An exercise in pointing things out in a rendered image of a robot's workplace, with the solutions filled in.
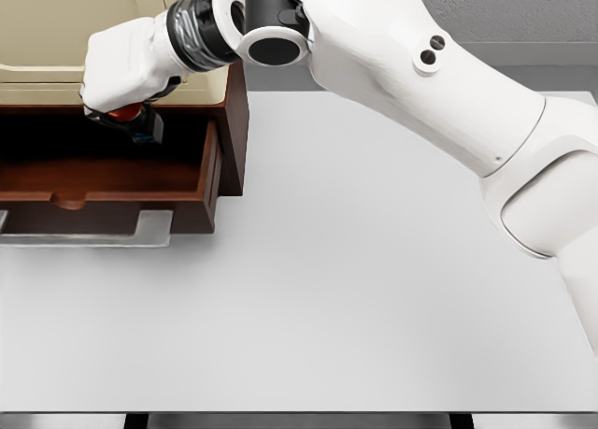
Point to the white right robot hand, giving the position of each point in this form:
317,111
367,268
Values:
119,69

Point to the red and black switch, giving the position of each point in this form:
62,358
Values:
140,120

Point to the brown wooden drawer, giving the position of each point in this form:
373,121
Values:
117,186

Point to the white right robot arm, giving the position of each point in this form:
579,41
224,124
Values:
420,102

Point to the brown wooden cabinet beige top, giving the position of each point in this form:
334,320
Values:
140,36

